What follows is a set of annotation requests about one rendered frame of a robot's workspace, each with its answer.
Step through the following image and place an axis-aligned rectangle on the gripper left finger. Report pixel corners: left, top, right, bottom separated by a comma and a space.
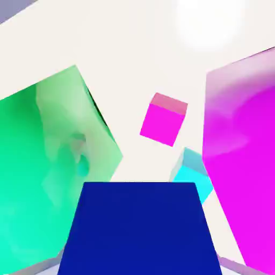
6, 248, 66, 275

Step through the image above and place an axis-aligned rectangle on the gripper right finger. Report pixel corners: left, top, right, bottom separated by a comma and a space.
216, 254, 266, 275

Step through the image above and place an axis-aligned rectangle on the small dark blue cube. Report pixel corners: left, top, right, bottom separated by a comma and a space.
56, 181, 223, 275

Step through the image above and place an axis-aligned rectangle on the small cyan cube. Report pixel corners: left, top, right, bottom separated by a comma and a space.
168, 146, 215, 205

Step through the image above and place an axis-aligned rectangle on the small magenta cube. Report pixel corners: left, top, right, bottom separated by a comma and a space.
139, 92, 189, 148

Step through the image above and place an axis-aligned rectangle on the large green box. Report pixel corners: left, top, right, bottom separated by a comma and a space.
0, 64, 124, 275

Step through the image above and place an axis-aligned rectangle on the large magenta box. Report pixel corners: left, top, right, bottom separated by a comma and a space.
201, 46, 275, 275

